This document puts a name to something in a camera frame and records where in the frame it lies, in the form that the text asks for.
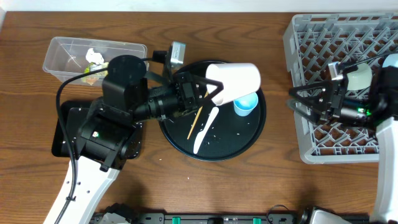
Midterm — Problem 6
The mint green bowl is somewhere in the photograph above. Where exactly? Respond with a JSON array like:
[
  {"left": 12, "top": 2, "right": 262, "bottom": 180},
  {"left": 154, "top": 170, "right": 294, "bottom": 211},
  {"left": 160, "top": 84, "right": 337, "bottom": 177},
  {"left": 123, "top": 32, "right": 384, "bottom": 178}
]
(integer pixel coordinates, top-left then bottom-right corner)
[{"left": 347, "top": 63, "right": 373, "bottom": 91}]

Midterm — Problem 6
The yellow snack wrapper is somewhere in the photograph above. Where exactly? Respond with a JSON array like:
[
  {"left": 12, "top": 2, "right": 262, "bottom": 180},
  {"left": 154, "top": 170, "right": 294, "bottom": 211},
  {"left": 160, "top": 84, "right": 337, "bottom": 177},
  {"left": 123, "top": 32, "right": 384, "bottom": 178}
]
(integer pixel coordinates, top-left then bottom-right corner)
[{"left": 81, "top": 61, "right": 109, "bottom": 86}]

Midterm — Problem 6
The white plastic knife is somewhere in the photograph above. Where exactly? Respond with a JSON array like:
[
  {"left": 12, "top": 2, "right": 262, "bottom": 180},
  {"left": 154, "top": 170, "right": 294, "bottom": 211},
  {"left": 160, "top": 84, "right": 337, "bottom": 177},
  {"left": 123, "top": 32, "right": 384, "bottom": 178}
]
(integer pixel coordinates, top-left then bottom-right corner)
[{"left": 193, "top": 106, "right": 219, "bottom": 154}]

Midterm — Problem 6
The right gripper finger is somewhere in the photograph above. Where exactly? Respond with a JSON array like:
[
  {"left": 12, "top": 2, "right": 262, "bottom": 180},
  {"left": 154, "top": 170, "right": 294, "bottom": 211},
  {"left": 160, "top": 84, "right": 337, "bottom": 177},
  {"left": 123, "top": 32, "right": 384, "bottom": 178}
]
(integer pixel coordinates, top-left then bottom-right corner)
[
  {"left": 286, "top": 99, "right": 328, "bottom": 124},
  {"left": 289, "top": 81, "right": 333, "bottom": 109}
]

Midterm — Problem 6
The light blue bowl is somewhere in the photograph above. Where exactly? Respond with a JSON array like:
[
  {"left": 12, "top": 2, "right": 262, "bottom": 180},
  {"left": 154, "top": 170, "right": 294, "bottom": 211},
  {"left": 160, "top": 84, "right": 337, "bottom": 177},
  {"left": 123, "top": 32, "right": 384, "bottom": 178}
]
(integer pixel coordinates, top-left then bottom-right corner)
[{"left": 382, "top": 54, "right": 398, "bottom": 68}]

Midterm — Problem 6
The pink plastic cup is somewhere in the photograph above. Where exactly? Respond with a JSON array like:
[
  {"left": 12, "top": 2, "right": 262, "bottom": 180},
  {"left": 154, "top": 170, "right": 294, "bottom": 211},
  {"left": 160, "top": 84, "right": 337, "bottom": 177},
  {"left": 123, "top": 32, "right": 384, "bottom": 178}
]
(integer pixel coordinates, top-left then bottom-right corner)
[{"left": 205, "top": 63, "right": 261, "bottom": 106}]

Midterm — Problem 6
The clear plastic bin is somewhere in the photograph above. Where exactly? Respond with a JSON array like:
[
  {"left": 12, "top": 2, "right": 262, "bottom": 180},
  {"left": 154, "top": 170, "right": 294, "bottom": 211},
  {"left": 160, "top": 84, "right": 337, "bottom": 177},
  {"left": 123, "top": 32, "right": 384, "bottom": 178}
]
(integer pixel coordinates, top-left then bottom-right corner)
[{"left": 43, "top": 37, "right": 147, "bottom": 82}]

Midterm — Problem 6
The wooden chopstick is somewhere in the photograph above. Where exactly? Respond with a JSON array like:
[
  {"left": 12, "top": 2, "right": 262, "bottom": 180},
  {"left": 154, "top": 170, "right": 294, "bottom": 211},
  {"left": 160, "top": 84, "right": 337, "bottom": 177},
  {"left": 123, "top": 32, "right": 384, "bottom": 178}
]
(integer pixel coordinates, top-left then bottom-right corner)
[{"left": 187, "top": 91, "right": 208, "bottom": 140}]

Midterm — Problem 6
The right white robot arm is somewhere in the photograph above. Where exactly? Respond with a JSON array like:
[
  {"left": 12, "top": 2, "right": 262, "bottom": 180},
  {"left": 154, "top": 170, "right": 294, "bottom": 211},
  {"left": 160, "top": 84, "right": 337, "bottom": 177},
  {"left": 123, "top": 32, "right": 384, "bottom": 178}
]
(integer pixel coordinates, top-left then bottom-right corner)
[{"left": 287, "top": 52, "right": 397, "bottom": 223}]

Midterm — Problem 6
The black rectangular tray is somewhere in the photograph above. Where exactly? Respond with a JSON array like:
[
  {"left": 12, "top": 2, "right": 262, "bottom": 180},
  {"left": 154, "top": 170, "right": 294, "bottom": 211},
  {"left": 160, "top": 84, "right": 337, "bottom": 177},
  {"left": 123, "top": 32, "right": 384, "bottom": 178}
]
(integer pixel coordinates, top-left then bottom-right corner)
[{"left": 51, "top": 100, "right": 144, "bottom": 161}]

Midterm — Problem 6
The grey dishwasher rack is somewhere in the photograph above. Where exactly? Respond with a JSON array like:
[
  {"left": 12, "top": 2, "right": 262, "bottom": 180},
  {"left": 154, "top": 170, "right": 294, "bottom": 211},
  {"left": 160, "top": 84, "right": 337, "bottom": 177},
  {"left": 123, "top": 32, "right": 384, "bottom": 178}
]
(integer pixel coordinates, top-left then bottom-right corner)
[{"left": 283, "top": 12, "right": 397, "bottom": 164}]

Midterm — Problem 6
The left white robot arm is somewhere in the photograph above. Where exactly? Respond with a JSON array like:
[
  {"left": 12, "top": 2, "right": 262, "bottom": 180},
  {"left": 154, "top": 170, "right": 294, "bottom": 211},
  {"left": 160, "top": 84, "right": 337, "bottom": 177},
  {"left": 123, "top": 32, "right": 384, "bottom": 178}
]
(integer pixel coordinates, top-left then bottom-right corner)
[{"left": 45, "top": 51, "right": 224, "bottom": 223}]

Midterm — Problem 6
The blue plastic cup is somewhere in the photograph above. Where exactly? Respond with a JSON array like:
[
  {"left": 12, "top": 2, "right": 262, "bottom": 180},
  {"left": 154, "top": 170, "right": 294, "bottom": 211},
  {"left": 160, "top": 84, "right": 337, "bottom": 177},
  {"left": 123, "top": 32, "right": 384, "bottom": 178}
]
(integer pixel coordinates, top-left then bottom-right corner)
[{"left": 233, "top": 92, "right": 259, "bottom": 116}]

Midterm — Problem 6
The white tissue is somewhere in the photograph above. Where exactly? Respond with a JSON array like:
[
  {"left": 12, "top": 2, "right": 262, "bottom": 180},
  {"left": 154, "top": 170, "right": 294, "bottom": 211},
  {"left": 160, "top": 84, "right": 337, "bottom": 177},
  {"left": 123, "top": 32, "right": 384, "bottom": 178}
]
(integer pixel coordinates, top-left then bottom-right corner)
[{"left": 85, "top": 48, "right": 104, "bottom": 65}]

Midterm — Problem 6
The round black tray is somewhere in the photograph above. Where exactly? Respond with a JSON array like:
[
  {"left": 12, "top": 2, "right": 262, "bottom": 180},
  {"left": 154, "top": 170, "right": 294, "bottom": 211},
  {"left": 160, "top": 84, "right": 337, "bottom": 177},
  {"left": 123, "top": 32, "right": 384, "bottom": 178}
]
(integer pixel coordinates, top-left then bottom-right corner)
[{"left": 159, "top": 60, "right": 266, "bottom": 161}]

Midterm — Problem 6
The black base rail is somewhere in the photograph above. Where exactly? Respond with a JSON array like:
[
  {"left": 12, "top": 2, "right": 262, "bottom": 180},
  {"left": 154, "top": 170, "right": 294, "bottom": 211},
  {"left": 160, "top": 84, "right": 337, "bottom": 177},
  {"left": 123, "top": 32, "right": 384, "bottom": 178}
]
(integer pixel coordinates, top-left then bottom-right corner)
[{"left": 91, "top": 203, "right": 372, "bottom": 224}]

